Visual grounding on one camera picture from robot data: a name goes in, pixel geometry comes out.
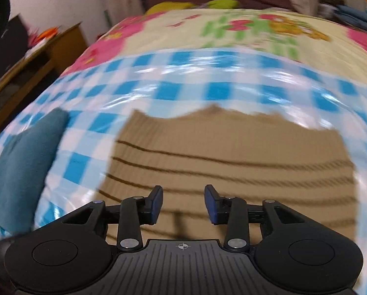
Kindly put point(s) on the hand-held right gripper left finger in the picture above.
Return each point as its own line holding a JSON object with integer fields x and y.
{"x": 155, "y": 204}

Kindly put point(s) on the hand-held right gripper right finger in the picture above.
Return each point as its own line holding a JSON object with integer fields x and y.
{"x": 212, "y": 204}

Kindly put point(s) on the tan brown-striped ribbed sweater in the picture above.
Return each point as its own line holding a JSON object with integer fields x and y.
{"x": 232, "y": 147}

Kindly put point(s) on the blue checked plastic sheet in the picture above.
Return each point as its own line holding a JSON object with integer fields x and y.
{"x": 183, "y": 80}

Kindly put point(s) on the teal fleece cloth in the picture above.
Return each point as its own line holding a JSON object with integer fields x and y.
{"x": 20, "y": 166}

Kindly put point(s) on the floral printed blanket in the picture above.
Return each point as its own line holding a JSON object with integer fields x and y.
{"x": 177, "y": 26}

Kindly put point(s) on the wooden desk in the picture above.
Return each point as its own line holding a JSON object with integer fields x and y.
{"x": 63, "y": 47}

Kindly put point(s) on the yellow-green pillow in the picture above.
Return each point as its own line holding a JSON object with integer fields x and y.
{"x": 171, "y": 7}

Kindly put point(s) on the orange item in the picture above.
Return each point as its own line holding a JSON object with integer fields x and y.
{"x": 48, "y": 33}

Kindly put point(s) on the black monitor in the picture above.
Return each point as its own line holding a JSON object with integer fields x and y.
{"x": 13, "y": 38}

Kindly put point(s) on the stack of blue folded cloths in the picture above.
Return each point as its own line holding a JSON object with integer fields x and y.
{"x": 352, "y": 17}

